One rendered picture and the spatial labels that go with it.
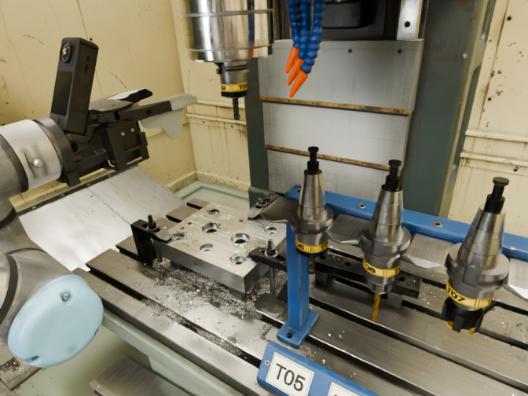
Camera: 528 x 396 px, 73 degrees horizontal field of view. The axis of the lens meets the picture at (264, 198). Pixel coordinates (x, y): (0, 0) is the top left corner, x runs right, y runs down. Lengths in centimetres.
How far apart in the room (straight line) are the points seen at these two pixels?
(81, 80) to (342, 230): 39
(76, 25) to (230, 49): 112
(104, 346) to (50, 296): 92
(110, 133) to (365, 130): 75
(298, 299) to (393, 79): 61
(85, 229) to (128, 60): 76
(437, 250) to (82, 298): 41
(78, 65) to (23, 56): 109
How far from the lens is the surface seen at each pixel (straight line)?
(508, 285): 49
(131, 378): 101
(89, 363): 124
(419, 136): 109
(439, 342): 84
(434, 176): 112
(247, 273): 80
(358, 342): 79
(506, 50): 138
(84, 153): 52
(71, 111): 50
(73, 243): 152
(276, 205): 58
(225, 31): 62
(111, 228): 156
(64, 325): 36
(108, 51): 175
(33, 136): 47
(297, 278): 69
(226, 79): 69
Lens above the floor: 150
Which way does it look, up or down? 28 degrees down
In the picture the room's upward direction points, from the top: 3 degrees counter-clockwise
